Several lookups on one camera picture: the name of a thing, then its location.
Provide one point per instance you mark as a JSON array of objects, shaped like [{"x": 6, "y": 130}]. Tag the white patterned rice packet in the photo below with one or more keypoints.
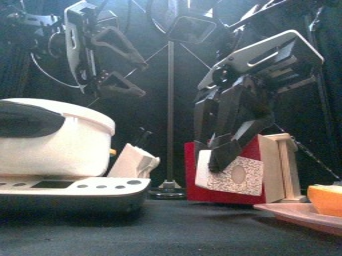
[{"x": 242, "y": 176}]

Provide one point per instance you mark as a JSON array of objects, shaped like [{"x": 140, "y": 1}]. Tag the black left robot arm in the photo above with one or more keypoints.
[{"x": 31, "y": 30}]

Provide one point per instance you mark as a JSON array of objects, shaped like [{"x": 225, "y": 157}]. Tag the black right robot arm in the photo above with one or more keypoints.
[{"x": 285, "y": 13}]

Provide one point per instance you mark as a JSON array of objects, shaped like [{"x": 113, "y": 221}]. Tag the white toy rice cooker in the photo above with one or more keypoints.
[{"x": 67, "y": 150}]

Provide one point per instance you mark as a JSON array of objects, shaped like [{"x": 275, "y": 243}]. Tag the red drawer cabinet box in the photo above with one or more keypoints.
[{"x": 196, "y": 193}]

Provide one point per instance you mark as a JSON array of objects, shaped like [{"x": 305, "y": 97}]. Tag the grey vertical stand pole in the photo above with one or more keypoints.
[{"x": 170, "y": 116}]

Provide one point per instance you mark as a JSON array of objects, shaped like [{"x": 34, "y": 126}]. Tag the beige wooden block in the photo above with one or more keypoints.
[{"x": 276, "y": 166}]

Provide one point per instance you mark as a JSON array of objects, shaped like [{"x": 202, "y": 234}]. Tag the orange fruit slice toy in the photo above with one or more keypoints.
[{"x": 328, "y": 200}]

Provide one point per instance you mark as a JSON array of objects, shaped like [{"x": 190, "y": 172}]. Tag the pink plate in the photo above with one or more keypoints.
[{"x": 299, "y": 215}]

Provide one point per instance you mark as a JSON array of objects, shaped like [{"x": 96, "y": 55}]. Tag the black overhead camera box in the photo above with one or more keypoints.
[{"x": 192, "y": 29}]

